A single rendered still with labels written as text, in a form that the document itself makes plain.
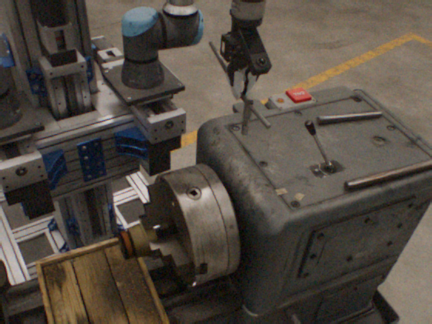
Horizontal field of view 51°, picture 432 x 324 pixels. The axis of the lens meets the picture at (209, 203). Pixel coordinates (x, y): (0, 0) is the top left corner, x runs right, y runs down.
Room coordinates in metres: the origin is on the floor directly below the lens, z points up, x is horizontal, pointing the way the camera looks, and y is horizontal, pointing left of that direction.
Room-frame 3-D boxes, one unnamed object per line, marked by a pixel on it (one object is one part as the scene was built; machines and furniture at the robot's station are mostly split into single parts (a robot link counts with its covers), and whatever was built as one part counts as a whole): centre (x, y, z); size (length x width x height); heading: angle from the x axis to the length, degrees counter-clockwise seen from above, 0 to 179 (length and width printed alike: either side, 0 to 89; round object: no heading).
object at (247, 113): (0.96, -0.08, 1.34); 0.02 x 0.02 x 0.12; 29
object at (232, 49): (1.02, -0.05, 1.52); 0.09 x 0.08 x 0.12; 29
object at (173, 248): (0.69, 0.07, 1.09); 0.12 x 0.11 x 0.05; 28
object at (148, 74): (1.40, 0.27, 1.21); 0.15 x 0.15 x 0.10
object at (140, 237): (0.74, 0.18, 1.08); 0.09 x 0.09 x 0.09; 28
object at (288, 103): (1.20, -0.23, 1.23); 0.13 x 0.08 x 0.05; 118
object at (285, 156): (1.01, -0.30, 1.06); 0.59 x 0.48 x 0.39; 118
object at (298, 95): (1.21, -0.25, 1.26); 0.06 x 0.06 x 0.02; 28
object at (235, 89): (1.01, -0.03, 1.41); 0.06 x 0.03 x 0.09; 29
